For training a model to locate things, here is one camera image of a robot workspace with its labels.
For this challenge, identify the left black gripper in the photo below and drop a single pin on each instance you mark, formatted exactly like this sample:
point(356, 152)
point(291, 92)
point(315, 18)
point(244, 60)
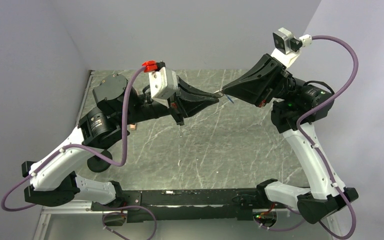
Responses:
point(190, 101)

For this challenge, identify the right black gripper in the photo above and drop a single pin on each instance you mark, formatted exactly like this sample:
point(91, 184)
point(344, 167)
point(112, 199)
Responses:
point(254, 85)

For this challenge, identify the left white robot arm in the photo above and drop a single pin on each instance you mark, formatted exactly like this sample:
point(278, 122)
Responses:
point(53, 181)

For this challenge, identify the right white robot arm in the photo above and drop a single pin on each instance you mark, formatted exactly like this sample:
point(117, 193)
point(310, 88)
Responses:
point(296, 105)

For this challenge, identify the pink microphone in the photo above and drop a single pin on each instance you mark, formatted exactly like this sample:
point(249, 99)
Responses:
point(133, 127)

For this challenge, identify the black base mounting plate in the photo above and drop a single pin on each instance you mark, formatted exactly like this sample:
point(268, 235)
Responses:
point(139, 206)

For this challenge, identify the round gold black disc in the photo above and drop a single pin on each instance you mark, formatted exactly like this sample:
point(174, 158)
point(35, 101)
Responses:
point(97, 165)

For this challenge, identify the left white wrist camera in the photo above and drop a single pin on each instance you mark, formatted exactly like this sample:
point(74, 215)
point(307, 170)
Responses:
point(162, 80)

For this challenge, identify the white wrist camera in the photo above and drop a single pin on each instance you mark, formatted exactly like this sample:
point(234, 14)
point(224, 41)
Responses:
point(288, 47)
point(162, 80)

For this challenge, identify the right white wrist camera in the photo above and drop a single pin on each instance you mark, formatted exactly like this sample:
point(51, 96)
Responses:
point(288, 47)

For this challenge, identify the aluminium frame rail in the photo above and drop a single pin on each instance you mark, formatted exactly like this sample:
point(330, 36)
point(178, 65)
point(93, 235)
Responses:
point(71, 221)

